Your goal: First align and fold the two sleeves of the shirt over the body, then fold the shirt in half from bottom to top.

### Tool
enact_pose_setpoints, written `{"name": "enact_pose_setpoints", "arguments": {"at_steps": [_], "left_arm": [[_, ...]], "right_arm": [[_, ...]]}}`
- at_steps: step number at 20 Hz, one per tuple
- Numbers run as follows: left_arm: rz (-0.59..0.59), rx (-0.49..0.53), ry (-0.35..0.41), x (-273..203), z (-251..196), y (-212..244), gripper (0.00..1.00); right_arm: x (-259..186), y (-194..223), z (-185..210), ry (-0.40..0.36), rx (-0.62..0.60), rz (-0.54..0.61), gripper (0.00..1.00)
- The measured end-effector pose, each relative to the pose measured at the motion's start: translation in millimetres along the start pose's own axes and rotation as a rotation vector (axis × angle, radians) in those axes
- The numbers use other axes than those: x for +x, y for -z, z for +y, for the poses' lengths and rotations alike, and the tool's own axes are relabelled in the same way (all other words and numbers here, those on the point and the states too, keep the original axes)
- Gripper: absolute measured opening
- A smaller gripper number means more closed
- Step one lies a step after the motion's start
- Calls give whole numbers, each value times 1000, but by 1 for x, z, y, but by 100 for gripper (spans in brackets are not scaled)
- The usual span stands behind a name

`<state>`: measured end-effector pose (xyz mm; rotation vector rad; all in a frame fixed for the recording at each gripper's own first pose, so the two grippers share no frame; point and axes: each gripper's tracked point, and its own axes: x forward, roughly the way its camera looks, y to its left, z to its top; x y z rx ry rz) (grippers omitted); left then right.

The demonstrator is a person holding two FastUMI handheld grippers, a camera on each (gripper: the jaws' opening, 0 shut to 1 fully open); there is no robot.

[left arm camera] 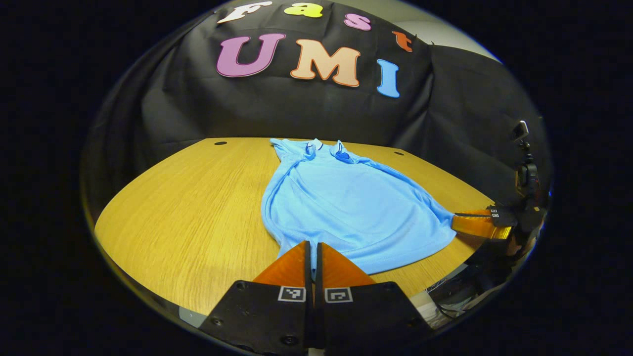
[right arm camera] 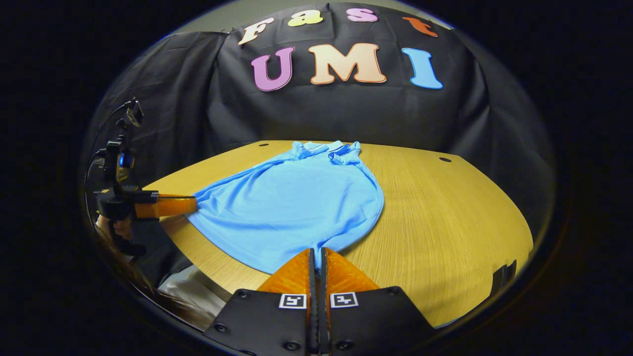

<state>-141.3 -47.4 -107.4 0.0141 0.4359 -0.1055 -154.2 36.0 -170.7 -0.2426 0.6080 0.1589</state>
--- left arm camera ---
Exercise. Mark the light blue polo T-shirt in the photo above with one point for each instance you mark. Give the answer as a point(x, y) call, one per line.
point(346, 207)

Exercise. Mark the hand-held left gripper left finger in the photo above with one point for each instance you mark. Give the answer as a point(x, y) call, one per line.
point(262, 316)

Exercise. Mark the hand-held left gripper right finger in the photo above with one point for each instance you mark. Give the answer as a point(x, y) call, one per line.
point(366, 316)

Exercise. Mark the black backdrop cloth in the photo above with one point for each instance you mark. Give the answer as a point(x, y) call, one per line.
point(306, 113)

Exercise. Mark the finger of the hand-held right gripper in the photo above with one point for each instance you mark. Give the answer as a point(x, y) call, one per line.
point(477, 225)

